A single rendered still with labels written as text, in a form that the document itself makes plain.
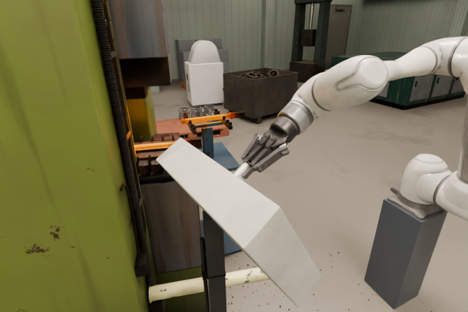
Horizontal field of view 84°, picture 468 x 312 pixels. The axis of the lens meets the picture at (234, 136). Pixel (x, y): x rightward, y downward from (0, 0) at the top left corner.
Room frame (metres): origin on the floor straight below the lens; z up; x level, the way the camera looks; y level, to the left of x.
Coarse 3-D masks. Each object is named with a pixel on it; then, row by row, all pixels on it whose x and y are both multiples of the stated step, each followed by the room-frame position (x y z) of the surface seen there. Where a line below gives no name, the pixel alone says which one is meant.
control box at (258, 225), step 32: (160, 160) 0.54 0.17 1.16; (192, 160) 0.49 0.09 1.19; (192, 192) 0.41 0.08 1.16; (224, 192) 0.38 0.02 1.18; (256, 192) 0.35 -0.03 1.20; (224, 224) 0.32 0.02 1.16; (256, 224) 0.30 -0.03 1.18; (288, 224) 0.33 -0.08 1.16; (256, 256) 0.29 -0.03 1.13; (288, 256) 0.33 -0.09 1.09; (288, 288) 0.33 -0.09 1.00
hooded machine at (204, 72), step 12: (192, 48) 5.34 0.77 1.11; (204, 48) 5.13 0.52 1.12; (216, 48) 5.21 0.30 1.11; (192, 60) 5.06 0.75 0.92; (204, 60) 5.13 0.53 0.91; (216, 60) 5.20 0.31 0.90; (192, 72) 5.02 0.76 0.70; (204, 72) 5.09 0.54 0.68; (216, 72) 5.16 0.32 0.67; (192, 84) 5.01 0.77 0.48; (204, 84) 5.08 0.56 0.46; (216, 84) 5.16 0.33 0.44; (192, 96) 5.00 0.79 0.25; (204, 96) 5.08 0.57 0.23; (216, 96) 5.15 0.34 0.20
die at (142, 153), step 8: (136, 144) 1.03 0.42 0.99; (136, 152) 0.95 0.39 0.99; (144, 152) 0.95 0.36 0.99; (152, 152) 0.95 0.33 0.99; (160, 152) 0.95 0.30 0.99; (144, 160) 0.90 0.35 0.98; (152, 160) 0.90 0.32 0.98; (144, 168) 0.86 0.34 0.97; (152, 168) 0.86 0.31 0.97; (160, 168) 0.87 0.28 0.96
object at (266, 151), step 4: (276, 136) 0.66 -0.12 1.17; (272, 140) 0.66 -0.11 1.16; (268, 144) 0.65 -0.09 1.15; (264, 148) 0.65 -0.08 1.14; (268, 148) 0.64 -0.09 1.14; (260, 152) 0.64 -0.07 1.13; (264, 152) 0.64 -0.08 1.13; (268, 152) 0.64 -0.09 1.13; (260, 156) 0.63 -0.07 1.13; (264, 156) 0.63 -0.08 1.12; (256, 160) 0.62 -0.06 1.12; (260, 160) 0.63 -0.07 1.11; (252, 164) 0.61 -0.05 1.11
